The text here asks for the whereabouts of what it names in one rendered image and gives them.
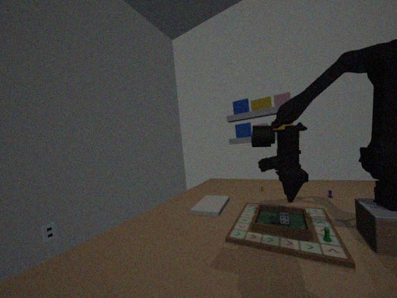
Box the grey die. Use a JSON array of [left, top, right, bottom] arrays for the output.
[[280, 212, 290, 224]]

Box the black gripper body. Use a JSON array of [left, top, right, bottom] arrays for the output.
[[277, 147, 308, 182]]

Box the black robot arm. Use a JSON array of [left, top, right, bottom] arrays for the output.
[[252, 39, 397, 211]]

